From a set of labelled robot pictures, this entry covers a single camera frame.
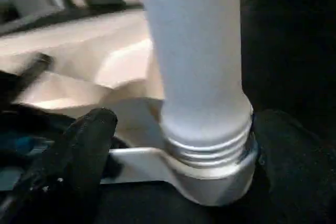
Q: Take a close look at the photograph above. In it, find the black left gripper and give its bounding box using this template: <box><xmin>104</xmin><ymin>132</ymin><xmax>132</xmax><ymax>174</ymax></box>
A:
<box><xmin>0</xmin><ymin>54</ymin><xmax>74</xmax><ymax>189</ymax></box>

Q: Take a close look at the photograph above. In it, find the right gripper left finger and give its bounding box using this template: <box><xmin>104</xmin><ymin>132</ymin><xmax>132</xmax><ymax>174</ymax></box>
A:
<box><xmin>0</xmin><ymin>108</ymin><xmax>119</xmax><ymax>224</ymax></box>

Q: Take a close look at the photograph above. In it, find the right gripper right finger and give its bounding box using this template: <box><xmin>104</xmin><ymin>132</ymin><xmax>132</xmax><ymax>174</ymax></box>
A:
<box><xmin>252</xmin><ymin>109</ymin><xmax>336</xmax><ymax>224</ymax></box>

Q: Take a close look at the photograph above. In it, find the white plastic table top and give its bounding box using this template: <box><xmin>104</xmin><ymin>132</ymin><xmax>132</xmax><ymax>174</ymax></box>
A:
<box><xmin>0</xmin><ymin>9</ymin><xmax>260</xmax><ymax>207</ymax></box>

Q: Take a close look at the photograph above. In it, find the white plastic table leg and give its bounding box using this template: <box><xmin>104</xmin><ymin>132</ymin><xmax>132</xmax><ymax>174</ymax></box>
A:
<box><xmin>138</xmin><ymin>0</ymin><xmax>254</xmax><ymax>168</ymax></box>

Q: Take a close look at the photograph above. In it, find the black work mat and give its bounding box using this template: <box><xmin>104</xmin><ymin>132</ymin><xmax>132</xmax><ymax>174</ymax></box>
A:
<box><xmin>0</xmin><ymin>0</ymin><xmax>336</xmax><ymax>224</ymax></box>

